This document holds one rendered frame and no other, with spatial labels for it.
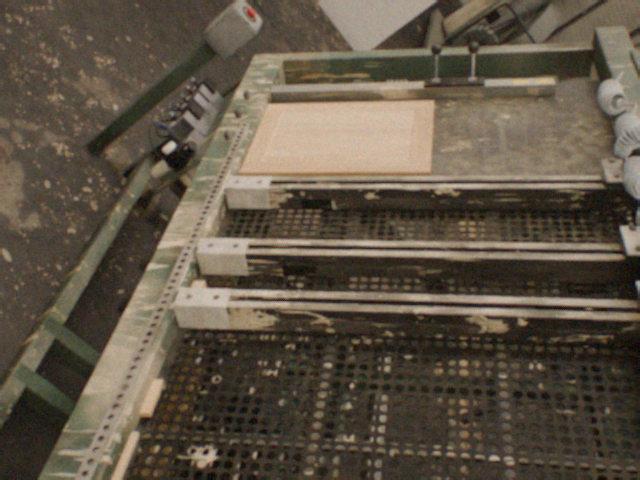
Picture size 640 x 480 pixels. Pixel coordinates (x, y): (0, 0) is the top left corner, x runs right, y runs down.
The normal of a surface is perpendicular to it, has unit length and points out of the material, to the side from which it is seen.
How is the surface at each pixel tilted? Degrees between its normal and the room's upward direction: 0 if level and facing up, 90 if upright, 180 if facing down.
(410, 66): 90
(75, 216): 0
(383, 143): 55
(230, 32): 90
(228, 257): 90
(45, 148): 0
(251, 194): 90
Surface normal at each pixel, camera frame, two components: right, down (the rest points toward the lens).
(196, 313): -0.15, 0.62
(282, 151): -0.10, -0.79
